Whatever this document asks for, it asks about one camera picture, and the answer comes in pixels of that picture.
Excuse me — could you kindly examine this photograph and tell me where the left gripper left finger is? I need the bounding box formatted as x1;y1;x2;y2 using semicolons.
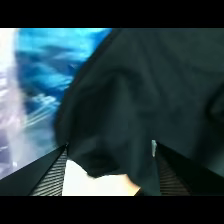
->
0;143;70;197

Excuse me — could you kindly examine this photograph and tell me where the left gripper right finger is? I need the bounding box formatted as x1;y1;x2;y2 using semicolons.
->
155;141;224;197

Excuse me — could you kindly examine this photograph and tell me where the black garment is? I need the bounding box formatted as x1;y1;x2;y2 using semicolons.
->
54;27;224;197

